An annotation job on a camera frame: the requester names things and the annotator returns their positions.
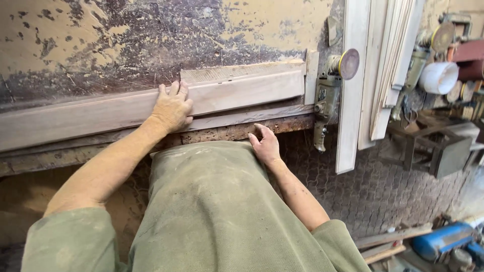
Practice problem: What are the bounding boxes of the blue electric motor machine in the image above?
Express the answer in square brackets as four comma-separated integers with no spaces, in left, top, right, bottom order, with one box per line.
[411,221,484,269]

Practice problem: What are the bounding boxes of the thin wooden batten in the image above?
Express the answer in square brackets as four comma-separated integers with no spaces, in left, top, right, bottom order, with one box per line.
[0,104,315,158]

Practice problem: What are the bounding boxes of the wooden sticks heap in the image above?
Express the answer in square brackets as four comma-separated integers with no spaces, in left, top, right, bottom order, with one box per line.
[355,223,434,265]

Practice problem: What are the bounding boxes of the person's left hand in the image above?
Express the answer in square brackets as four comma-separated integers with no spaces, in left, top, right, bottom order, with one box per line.
[150,81,194,134]

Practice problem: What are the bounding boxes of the white plastic bucket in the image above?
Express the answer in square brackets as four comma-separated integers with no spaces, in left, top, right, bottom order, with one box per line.
[418,61,460,95]

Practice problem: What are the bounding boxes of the cluttered tool shelf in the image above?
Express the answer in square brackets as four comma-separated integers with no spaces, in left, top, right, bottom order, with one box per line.
[423,11,484,121]

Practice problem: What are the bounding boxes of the stack of thin wooden strips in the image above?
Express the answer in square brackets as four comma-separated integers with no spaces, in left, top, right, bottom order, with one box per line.
[357,0,426,151]

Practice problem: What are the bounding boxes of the person's green shirt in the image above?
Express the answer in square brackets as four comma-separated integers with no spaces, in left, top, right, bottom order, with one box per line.
[21,140,372,272]

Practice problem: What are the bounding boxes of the wide white wooden plank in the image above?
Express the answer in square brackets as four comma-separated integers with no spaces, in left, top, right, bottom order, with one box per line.
[335,0,373,175]

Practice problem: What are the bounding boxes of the person's right hand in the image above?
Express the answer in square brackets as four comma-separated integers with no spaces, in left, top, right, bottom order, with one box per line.
[248,123,283,167]

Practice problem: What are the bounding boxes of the dark wooden stool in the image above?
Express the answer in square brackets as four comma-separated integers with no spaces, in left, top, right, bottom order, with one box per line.
[386,113,481,180]

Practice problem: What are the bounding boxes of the dusty angle sander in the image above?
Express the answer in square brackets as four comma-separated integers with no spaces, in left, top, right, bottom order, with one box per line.
[390,21,456,122]
[313,48,360,153]

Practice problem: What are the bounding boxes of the small wooden stop block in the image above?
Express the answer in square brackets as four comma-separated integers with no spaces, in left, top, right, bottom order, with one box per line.
[304,50,320,106]

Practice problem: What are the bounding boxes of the long pale wooden plank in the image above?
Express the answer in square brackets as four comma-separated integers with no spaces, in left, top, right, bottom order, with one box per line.
[0,70,306,153]

